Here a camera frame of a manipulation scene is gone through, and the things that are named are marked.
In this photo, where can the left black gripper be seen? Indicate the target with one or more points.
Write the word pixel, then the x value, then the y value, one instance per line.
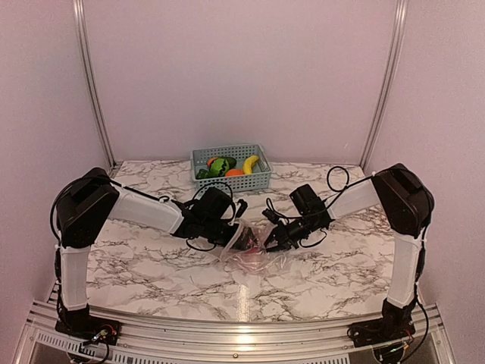
pixel 241 243

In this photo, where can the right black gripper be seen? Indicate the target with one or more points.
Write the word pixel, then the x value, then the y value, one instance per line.
pixel 284 241

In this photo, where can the red fake apple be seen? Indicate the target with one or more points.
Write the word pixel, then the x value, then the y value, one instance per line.
pixel 254 242

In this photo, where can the clear zip top bag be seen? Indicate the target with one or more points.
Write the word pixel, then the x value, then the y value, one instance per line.
pixel 262 264

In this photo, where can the orange fake orange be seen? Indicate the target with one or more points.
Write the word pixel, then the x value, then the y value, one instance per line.
pixel 234 173

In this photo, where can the yellow fake banana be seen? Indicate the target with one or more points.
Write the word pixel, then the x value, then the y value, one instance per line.
pixel 249 164

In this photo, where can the green fake cabbage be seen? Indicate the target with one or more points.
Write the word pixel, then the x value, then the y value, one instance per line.
pixel 203 174

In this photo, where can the green orange fake mango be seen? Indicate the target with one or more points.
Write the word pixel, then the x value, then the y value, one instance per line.
pixel 211 160

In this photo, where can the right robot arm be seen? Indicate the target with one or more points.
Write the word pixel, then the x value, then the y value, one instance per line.
pixel 408 206

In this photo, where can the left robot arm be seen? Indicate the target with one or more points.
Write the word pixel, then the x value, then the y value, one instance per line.
pixel 80 210

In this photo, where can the light blue plastic basket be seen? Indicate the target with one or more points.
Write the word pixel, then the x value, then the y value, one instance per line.
pixel 237 168

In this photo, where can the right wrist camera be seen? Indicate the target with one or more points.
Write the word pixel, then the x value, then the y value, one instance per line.
pixel 271 213

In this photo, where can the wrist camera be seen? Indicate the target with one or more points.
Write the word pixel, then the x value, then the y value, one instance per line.
pixel 242 207
pixel 271 213

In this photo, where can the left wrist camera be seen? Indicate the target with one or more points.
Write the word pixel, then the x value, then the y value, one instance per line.
pixel 242 207

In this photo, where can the front aluminium rail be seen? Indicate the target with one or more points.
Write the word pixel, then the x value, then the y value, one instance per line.
pixel 151 339

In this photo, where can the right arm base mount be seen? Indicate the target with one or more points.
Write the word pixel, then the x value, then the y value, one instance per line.
pixel 394 323

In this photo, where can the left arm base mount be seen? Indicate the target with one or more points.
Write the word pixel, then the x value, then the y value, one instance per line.
pixel 79 323

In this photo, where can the right aluminium frame post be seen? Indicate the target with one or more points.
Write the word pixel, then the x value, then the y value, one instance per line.
pixel 392 63

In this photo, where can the aluminium frame post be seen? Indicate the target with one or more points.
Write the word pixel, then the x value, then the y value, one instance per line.
pixel 89 74
pixel 392 63

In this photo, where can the left aluminium frame post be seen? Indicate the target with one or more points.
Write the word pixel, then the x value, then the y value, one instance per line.
pixel 89 74

